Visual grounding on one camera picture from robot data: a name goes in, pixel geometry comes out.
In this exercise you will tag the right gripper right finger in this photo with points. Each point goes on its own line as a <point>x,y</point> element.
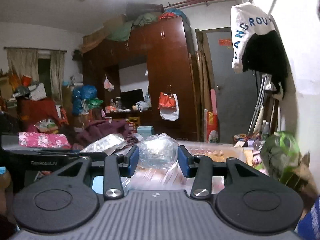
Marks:
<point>184,160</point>

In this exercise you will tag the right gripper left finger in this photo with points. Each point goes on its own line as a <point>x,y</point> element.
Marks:
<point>132,159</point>

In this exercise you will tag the clear plastic bag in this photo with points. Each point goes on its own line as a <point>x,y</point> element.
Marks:
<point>158,151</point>

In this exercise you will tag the silver foil packet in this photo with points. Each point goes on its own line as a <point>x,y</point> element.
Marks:
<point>107,144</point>

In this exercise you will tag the pink floral bedding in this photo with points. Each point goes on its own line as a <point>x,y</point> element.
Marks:
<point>43,140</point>

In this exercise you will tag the maroon clothes pile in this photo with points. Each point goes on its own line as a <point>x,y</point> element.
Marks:
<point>101,128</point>

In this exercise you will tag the red white hanging bag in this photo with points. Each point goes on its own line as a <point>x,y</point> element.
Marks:
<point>168,106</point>

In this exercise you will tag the black monitor screen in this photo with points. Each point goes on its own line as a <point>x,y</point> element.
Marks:
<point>130,98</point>

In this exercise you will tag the blue plastic bags stack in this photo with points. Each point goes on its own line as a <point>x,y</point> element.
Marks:
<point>84,98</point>

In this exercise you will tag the grey metal door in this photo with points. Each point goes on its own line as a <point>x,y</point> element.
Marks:
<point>236,94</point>

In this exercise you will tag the green plastic bag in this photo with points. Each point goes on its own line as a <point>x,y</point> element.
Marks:
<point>280,153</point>

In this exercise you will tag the beige window curtain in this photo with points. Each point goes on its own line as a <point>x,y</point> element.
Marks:
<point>24,62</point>

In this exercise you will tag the dark red wooden wardrobe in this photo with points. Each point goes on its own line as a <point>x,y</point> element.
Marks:
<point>167,49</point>

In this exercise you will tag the black hanging garment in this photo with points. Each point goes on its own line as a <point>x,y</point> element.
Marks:
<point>266,54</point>

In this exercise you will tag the white hoodie blue letters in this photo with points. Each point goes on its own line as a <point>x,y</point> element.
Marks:
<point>246,20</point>

